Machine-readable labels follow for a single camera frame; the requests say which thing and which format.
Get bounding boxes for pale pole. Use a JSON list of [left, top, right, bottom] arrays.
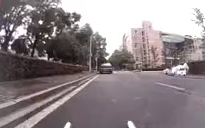
[[88, 35, 94, 73]]

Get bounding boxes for grey asphalt road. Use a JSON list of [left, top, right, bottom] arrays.
[[0, 70, 205, 128]]

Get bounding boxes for grey car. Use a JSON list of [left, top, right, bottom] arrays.
[[99, 62, 114, 75]]

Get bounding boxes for row of trees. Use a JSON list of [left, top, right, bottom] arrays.
[[0, 0, 110, 67]]

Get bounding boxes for white painted edge lines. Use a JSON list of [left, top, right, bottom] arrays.
[[0, 73, 101, 128]]

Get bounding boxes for low stone wall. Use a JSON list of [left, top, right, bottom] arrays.
[[0, 49, 90, 84]]

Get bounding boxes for pink tall building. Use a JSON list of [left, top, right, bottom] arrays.
[[121, 20, 204, 70]]

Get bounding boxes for dark hedge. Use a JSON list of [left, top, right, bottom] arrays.
[[187, 59, 205, 76]]

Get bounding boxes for white vehicle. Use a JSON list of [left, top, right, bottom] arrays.
[[162, 63, 190, 78]]

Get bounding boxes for grey paved sidewalk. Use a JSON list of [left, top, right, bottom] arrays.
[[0, 71, 95, 107]]

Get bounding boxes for robot's own part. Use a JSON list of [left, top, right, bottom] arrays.
[[127, 120, 137, 128], [63, 121, 72, 128]]

